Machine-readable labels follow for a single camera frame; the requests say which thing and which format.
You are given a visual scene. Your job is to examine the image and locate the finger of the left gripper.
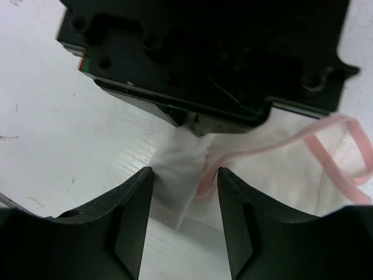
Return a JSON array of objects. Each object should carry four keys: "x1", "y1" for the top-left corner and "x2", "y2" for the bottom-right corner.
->
[
  {"x1": 193, "y1": 114, "x2": 213, "y2": 137},
  {"x1": 157, "y1": 105, "x2": 193, "y2": 127}
]

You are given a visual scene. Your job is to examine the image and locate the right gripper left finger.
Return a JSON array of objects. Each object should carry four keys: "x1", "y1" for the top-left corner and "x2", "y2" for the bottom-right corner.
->
[{"x1": 49, "y1": 166, "x2": 154, "y2": 280}]

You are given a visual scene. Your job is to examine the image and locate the white underwear pink trim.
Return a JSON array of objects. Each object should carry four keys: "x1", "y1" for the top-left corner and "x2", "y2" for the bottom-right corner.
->
[{"x1": 150, "y1": 111, "x2": 372, "y2": 230}]

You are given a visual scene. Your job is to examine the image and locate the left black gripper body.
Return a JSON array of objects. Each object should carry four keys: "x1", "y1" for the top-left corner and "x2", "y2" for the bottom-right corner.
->
[{"x1": 57, "y1": 0, "x2": 359, "y2": 132}]

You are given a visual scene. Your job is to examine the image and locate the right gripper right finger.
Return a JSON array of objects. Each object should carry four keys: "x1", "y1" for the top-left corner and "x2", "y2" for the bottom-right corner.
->
[{"x1": 217, "y1": 166, "x2": 327, "y2": 280}]

